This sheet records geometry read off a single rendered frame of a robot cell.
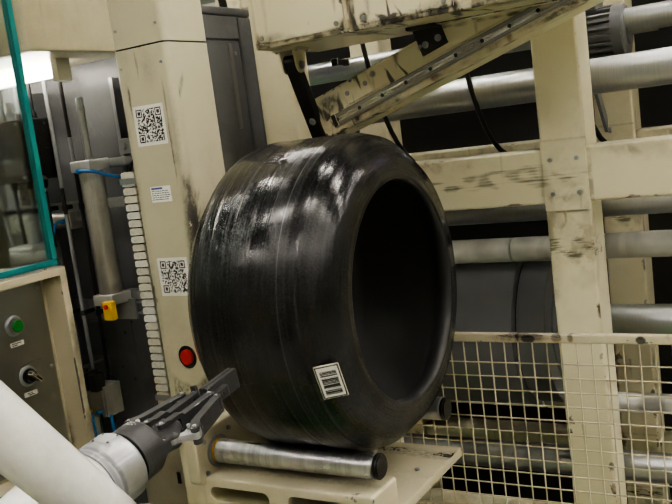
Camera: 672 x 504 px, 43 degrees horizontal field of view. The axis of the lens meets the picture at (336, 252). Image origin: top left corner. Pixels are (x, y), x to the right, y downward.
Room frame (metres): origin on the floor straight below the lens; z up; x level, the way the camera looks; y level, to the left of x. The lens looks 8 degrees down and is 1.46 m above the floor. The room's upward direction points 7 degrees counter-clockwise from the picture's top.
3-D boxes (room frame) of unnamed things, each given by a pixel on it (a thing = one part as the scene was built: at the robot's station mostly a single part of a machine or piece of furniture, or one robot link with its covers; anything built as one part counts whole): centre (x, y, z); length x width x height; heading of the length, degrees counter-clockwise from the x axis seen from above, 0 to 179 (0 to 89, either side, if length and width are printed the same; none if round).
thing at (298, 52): (1.85, 0.04, 1.61); 0.06 x 0.06 x 0.05; 59
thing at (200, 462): (1.65, 0.20, 0.90); 0.40 x 0.03 x 0.10; 149
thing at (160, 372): (1.69, 0.37, 1.19); 0.05 x 0.04 x 0.48; 149
